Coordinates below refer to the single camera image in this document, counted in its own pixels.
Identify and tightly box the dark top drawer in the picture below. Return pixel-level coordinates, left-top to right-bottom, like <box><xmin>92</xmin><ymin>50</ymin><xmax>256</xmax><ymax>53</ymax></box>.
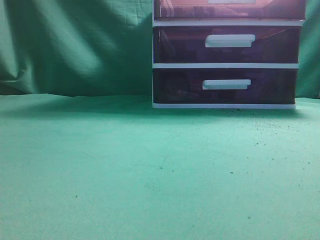
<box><xmin>153</xmin><ymin>0</ymin><xmax>307</xmax><ymax>20</ymax></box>

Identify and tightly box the dark drawer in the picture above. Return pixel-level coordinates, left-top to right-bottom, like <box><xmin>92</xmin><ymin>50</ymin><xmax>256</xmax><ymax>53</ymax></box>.
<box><xmin>153</xmin><ymin>0</ymin><xmax>307</xmax><ymax>20</ymax></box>
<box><xmin>153</xmin><ymin>68</ymin><xmax>297</xmax><ymax>105</ymax></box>
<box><xmin>153</xmin><ymin>26</ymin><xmax>301</xmax><ymax>64</ymax></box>

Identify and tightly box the dark bottom drawer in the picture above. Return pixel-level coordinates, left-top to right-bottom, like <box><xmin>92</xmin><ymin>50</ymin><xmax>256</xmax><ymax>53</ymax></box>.
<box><xmin>153</xmin><ymin>68</ymin><xmax>297</xmax><ymax>105</ymax></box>

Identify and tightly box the dark middle drawer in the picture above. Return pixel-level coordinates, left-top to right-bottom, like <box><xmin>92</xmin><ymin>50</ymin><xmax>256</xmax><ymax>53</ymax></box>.
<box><xmin>153</xmin><ymin>26</ymin><xmax>301</xmax><ymax>64</ymax></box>

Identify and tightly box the green cloth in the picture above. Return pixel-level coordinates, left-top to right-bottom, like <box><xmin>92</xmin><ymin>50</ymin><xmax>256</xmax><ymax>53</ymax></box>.
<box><xmin>0</xmin><ymin>0</ymin><xmax>320</xmax><ymax>240</ymax></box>

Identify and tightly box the white frame drawer cabinet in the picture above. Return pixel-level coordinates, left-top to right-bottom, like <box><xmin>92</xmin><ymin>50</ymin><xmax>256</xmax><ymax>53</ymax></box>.
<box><xmin>152</xmin><ymin>1</ymin><xmax>306</xmax><ymax>109</ymax></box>

